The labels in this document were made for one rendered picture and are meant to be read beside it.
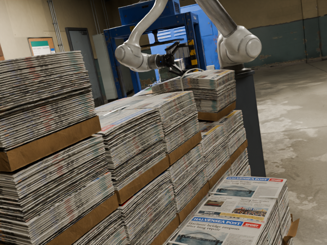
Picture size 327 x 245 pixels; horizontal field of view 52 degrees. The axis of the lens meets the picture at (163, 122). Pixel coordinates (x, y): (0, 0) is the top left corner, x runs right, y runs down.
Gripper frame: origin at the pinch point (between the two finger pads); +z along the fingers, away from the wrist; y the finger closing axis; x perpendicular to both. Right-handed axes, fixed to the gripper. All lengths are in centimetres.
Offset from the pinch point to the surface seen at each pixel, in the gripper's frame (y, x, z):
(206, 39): -1, -365, -146
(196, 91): 16.4, 14.3, 8.0
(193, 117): 21, 51, 23
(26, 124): 1, 128, 22
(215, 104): 24.2, 13.4, 17.4
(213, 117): 31.0, 14.3, 15.6
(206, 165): 43, 47, 24
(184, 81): 11.1, 14.2, 1.6
